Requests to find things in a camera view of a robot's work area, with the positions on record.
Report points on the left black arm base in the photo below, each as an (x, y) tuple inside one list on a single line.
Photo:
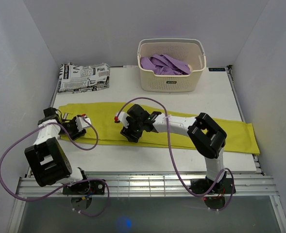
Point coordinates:
[(83, 193)]

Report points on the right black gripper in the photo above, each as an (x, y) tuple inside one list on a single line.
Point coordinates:
[(127, 132)]

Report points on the purple garment in basket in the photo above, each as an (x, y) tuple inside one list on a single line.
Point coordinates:
[(164, 65)]

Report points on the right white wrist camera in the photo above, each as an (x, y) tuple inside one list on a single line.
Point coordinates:
[(123, 118)]

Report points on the aluminium rail frame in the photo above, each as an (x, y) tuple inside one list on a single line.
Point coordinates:
[(150, 174)]

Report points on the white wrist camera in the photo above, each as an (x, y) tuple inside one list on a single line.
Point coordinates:
[(82, 122), (123, 118)]

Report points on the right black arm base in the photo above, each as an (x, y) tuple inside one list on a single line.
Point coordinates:
[(219, 197)]

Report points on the yellow-green trousers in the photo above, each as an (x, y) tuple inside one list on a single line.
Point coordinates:
[(240, 135)]

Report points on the folded newspaper print trousers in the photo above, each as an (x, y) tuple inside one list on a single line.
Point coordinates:
[(78, 79)]

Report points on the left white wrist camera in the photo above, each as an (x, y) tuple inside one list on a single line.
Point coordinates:
[(82, 122)]

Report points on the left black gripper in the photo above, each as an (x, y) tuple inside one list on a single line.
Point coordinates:
[(76, 134)]

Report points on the cream perforated laundry basket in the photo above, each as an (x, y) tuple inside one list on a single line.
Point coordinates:
[(187, 50)]

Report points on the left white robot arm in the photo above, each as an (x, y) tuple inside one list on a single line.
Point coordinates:
[(46, 158)]

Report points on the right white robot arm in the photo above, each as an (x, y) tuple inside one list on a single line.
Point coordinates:
[(206, 135)]

